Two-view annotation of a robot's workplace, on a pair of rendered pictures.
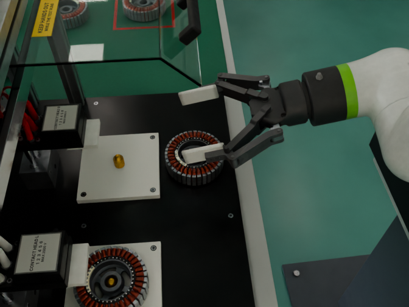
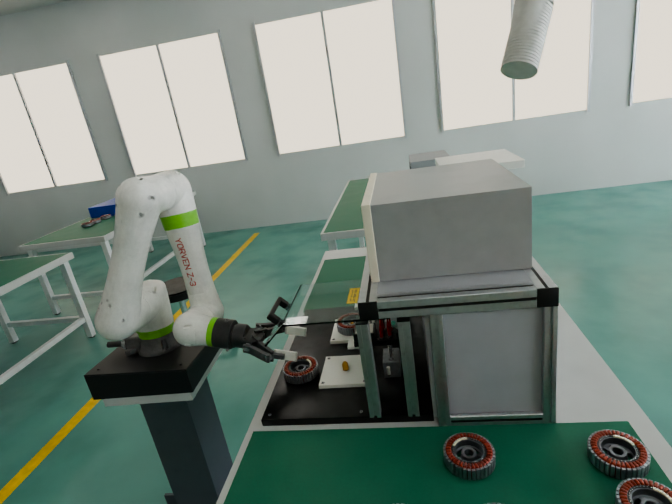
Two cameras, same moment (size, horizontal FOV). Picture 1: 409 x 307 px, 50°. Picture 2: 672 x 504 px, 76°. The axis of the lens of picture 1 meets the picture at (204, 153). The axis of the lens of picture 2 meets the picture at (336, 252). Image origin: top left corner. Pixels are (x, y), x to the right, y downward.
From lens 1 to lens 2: 1.67 m
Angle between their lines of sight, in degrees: 107
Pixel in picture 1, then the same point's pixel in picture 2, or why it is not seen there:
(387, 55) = (192, 315)
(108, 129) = (352, 393)
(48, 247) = not seen: hidden behind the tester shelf
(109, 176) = (352, 363)
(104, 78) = (355, 445)
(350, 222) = not seen: outside the picture
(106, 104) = (353, 410)
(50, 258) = not seen: hidden behind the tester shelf
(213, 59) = (251, 462)
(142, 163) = (332, 369)
